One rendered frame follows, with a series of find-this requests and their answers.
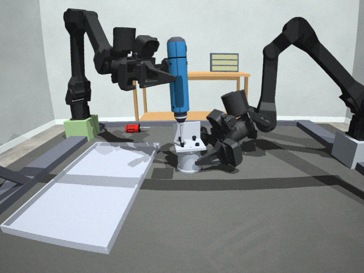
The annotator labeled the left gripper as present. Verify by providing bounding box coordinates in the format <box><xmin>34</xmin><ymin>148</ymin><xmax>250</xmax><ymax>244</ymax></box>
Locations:
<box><xmin>118</xmin><ymin>58</ymin><xmax>176</xmax><ymax>91</ymax></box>

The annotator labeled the blue electric screwdriver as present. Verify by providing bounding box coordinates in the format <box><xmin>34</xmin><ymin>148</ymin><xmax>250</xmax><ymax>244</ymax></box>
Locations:
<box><xmin>167</xmin><ymin>37</ymin><xmax>189</xmax><ymax>143</ymax></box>

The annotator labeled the white shallow tray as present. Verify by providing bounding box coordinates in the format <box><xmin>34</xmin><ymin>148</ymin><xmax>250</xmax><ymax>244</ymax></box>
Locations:
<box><xmin>0</xmin><ymin>142</ymin><xmax>159</xmax><ymax>254</ymax></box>

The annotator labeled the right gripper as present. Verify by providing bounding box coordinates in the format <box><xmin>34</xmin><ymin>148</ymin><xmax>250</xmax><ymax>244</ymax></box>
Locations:
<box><xmin>195</xmin><ymin>124</ymin><xmax>243</xmax><ymax>167</ymax></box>

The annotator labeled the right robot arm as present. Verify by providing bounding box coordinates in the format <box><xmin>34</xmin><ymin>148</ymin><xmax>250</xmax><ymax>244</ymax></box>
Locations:
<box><xmin>206</xmin><ymin>17</ymin><xmax>364</xmax><ymax>141</ymax></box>

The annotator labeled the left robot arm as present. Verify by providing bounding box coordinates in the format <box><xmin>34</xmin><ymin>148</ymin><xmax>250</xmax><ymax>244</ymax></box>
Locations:
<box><xmin>63</xmin><ymin>9</ymin><xmax>160</xmax><ymax>121</ymax></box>

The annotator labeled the white square plate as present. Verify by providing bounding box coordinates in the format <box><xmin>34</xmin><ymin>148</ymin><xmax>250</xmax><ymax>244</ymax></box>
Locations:
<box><xmin>172</xmin><ymin>121</ymin><xmax>206</xmax><ymax>152</ymax></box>

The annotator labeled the grey cylindrical joint module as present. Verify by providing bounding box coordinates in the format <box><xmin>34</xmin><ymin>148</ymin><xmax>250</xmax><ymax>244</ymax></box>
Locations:
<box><xmin>177</xmin><ymin>151</ymin><xmax>201</xmax><ymax>173</ymax></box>

